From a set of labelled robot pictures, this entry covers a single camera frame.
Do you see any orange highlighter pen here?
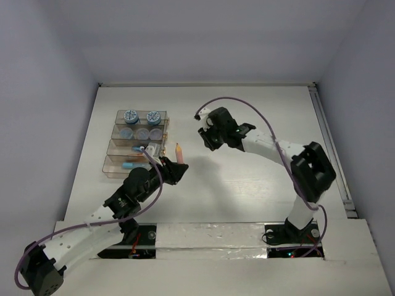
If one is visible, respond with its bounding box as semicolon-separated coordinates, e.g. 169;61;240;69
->
175;143;184;164

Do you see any clear paperclip jar small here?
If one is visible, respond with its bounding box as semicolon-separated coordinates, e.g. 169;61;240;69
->
149;128;163;141

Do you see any blue clear highlighter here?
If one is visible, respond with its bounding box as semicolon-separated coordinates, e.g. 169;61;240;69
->
122;162;147;170

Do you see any blue lid jar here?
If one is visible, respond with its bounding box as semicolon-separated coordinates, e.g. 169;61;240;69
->
123;109;139;125
146;110;162;126

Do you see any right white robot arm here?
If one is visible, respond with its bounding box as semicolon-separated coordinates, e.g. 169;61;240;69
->
194;107;336;242

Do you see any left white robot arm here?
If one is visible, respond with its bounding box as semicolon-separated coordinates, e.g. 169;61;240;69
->
14;157;189;295

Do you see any blue lid jar in bin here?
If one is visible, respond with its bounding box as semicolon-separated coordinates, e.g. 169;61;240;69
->
123;109;139;125

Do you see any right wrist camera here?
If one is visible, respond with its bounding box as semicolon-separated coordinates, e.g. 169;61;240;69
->
194;107;212;131

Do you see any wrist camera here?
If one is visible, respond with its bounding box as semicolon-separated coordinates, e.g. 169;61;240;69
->
194;107;212;131
139;142;162;163

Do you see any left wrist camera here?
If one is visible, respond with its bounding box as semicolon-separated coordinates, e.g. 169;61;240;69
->
139;142;162;163

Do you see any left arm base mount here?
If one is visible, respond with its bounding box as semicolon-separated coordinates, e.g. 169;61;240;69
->
97;223;157;260

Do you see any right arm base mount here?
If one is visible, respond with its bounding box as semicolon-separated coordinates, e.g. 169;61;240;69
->
261;220;324;258

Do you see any aluminium rail right edge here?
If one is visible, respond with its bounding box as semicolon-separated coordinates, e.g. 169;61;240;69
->
308;84;359;219

